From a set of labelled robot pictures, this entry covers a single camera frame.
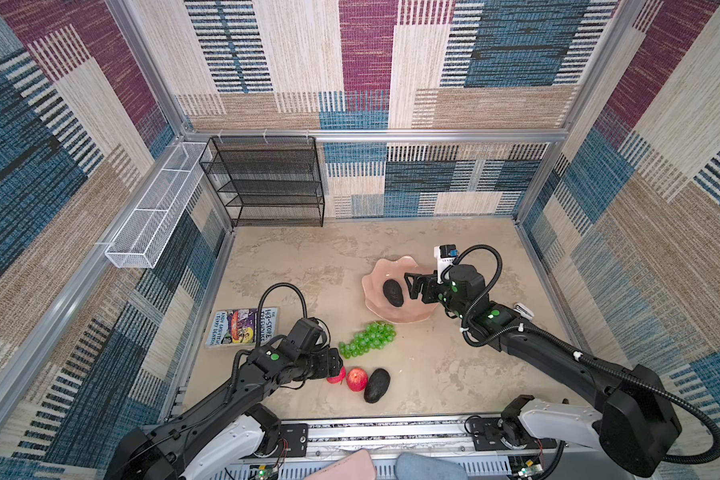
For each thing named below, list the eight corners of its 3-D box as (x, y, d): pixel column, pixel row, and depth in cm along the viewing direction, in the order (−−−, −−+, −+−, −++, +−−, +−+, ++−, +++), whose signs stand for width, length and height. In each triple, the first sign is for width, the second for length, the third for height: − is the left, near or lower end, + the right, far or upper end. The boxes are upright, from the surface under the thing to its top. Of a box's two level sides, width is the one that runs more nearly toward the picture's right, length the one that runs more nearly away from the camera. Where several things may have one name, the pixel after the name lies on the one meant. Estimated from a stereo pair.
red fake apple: (344, 383, 83) (343, 378, 80) (355, 368, 86) (354, 363, 82) (360, 396, 81) (360, 391, 78) (370, 380, 84) (371, 375, 80)
